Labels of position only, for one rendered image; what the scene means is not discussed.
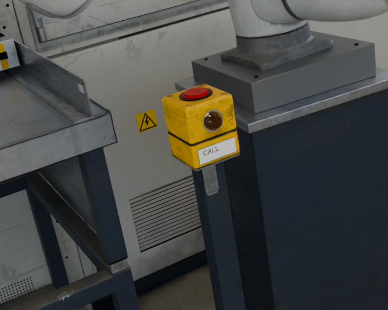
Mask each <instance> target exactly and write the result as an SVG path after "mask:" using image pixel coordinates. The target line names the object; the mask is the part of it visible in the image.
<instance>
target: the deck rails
mask: <svg viewBox="0 0 388 310"><path fill-rule="evenodd" d="M14 44H15V48H16V49H18V52H17V55H18V59H19V62H20V66H16V67H13V68H9V69H6V70H3V72H5V73H6V74H8V75H9V76H10V77H12V78H13V79H15V80H16V81H17V82H18V83H20V84H21V85H22V86H24V87H25V88H26V89H28V90H29V91H30V92H32V93H33V94H35V95H36V96H37V97H38V98H40V99H41V100H42V101H44V102H45V103H47V104H48V105H49V106H50V107H52V108H53V109H55V110H56V111H57V112H59V113H60V114H61V115H62V116H64V117H65V118H67V119H68V120H69V121H71V122H72V123H74V124H77V123H80V122H83V121H87V120H90V119H93V118H95V117H96V115H95V114H94V113H92V108H91V103H90V99H89V95H88V91H87V86H86V82H85V79H83V78H82V77H80V76H78V75H77V74H75V73H73V72H71V71H69V70H68V69H66V68H64V67H62V66H60V65H59V64H57V63H55V62H53V61H52V60H50V59H48V58H46V57H45V56H43V55H41V54H39V53H37V52H35V51H34V50H32V49H30V48H29V47H27V46H25V45H23V44H21V43H20V42H18V41H16V40H15V39H14ZM79 84H80V85H82V86H83V89H84V91H82V90H80V87H79Z"/></svg>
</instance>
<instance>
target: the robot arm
mask: <svg viewBox="0 0 388 310"><path fill-rule="evenodd" d="M18 1H20V2H21V3H23V4H24V5H26V6H27V7H29V8H30V9H33V10H34V11H36V12H38V13H40V14H42V15H44V16H47V17H50V18H61V19H69V18H72V17H75V16H76V15H78V14H80V13H81V12H82V11H83V10H84V9H85V8H86V7H87V6H88V5H89V4H90V3H91V2H92V0H18ZM228 5H229V9H230V14H231V18H232V22H233V25H234V29H235V34H236V46H237V47H235V48H233V49H230V50H228V51H225V52H222V53H221V54H220V59H221V61H223V62H233V63H237V64H241V65H245V66H249V67H252V68H255V69H257V70H258V71H267V70H271V69H273V68H275V67H277V66H279V65H282V64H284V63H287V62H291V61H293V60H297V59H298V58H302V57H305V56H308V55H311V54H314V53H316V52H320V51H322V50H328V49H331V48H333V47H334V46H333V40H332V39H325V38H318V37H315V36H312V35H311V32H310V27H309V21H308V20H313V21H318V22H349V21H356V20H364V19H367V18H371V17H375V16H378V15H381V14H383V13H385V12H387V11H388V0H228Z"/></svg>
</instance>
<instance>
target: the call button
mask: <svg viewBox="0 0 388 310"><path fill-rule="evenodd" d="M208 93H209V90H208V89H206V88H204V87H195V88H192V89H188V90H186V91H185V92H184V93H183V94H182V96H183V97H184V98H189V99H192V98H200V97H203V96H205V95H207V94H208Z"/></svg>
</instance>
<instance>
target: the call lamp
mask: <svg viewBox="0 0 388 310"><path fill-rule="evenodd" d="M223 121H224V118H223V115H222V113H221V112H220V111H219V110H217V109H211V110H209V111H208V112H207V113H206V114H205V115H204V117H203V127H204V129H205V130H207V131H208V132H215V131H217V130H219V129H220V127H221V126H222V123H223Z"/></svg>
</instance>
